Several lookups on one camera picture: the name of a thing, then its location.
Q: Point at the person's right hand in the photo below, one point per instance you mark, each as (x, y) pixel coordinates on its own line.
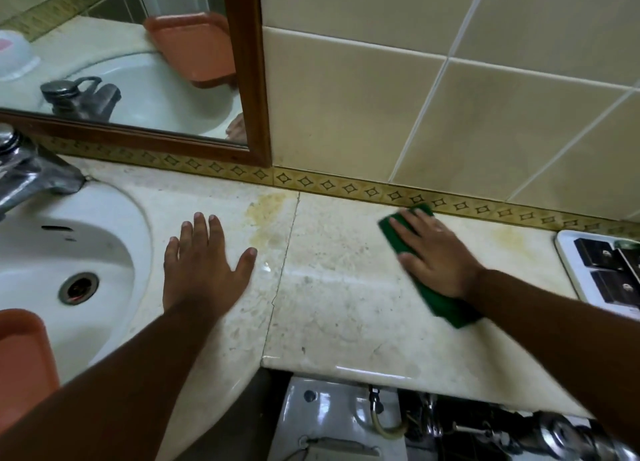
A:
(442, 263)

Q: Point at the person's left hand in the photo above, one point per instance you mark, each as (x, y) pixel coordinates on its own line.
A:
(200, 275)

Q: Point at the person's right thumb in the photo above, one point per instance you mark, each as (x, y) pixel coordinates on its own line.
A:
(414, 265)

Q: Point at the person's left thumb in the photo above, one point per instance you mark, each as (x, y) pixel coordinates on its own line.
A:
(243, 265)

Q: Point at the person's left little finger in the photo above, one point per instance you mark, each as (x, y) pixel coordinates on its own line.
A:
(171, 255)

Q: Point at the person's left middle finger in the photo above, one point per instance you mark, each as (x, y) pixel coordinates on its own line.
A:
(201, 235)

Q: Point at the green scouring pad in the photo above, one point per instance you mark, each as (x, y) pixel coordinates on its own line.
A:
(445, 308)

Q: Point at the person's left forearm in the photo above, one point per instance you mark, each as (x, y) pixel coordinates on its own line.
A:
(115, 385)

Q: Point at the person's right forearm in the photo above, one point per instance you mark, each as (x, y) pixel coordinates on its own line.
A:
(560, 345)

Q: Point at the metal sink drain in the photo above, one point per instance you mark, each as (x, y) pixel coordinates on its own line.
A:
(78, 288)

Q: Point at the white ceramic sink basin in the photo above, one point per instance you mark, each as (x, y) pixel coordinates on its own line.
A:
(60, 255)

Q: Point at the white plastic tray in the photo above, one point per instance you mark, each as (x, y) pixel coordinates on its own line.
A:
(570, 265)

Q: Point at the chrome sink faucet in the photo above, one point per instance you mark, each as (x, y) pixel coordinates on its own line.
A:
(30, 170)

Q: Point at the wood framed mirror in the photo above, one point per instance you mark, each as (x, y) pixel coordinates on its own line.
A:
(150, 75)

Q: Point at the white toilet tank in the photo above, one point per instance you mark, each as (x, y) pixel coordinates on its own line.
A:
(330, 415)

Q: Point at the orange plastic tray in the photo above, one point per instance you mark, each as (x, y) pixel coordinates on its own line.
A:
(22, 360)

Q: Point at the chrome pipe fitting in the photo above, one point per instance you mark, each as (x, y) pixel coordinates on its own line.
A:
(565, 433)

